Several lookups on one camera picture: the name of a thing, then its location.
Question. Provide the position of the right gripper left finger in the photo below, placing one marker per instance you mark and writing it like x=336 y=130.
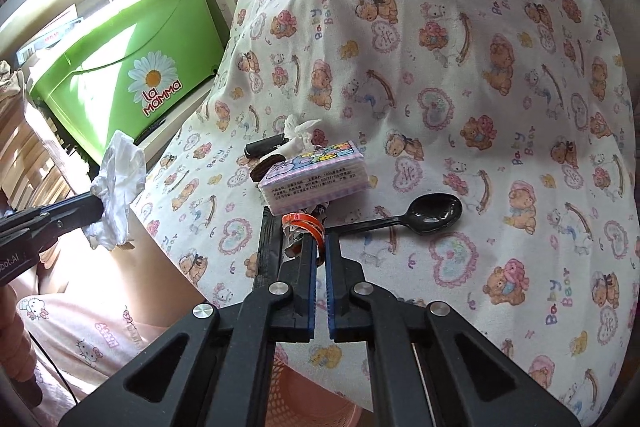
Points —
x=213 y=367

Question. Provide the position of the green plastic storage box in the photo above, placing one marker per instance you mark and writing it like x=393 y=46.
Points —
x=124 y=67

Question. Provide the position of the left hand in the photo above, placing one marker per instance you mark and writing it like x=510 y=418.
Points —
x=17 y=356

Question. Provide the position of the books on shelf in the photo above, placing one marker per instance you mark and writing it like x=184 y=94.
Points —
x=49 y=35

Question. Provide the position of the teddy bear print sheet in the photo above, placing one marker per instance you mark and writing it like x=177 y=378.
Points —
x=521 y=108

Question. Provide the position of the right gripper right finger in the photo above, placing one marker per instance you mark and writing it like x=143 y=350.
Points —
x=428 y=366

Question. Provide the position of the hello kitty pink clothing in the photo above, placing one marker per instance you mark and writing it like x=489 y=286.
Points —
x=78 y=348

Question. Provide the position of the pink plastic trash basket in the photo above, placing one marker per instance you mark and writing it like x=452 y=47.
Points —
x=294 y=400

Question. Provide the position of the black cylinder battery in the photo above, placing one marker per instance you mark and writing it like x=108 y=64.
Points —
x=263 y=147

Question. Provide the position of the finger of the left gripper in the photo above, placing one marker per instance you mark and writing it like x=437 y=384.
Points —
x=73 y=213

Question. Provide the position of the black plastic spoon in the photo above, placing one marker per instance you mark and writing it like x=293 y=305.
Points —
x=427 y=214

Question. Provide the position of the tissue pack purple plaid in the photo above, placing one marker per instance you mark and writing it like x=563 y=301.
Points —
x=313 y=178

